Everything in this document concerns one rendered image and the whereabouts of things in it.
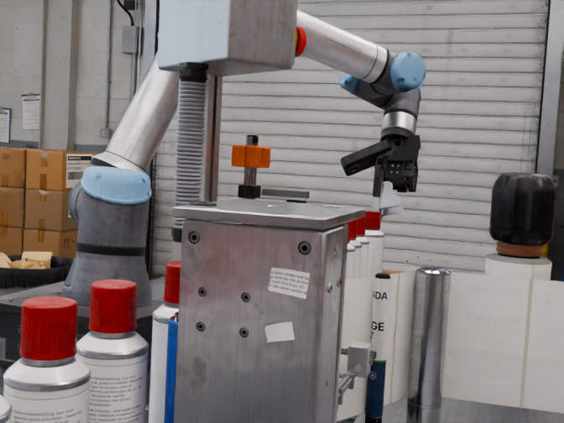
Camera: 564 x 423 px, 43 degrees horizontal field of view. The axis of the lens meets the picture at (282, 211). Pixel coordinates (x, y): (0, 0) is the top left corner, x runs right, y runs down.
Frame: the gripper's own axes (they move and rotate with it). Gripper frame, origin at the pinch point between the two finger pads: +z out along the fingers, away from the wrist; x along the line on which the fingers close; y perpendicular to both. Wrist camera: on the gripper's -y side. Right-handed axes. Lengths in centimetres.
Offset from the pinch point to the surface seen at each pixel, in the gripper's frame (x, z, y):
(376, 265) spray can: -4.3, 12.2, 2.9
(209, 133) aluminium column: -59, 17, -11
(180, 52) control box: -71, 13, -11
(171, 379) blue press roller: -85, 55, 6
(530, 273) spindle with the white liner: -42, 26, 31
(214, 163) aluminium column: -56, 20, -11
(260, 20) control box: -75, 12, 0
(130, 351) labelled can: -89, 54, 4
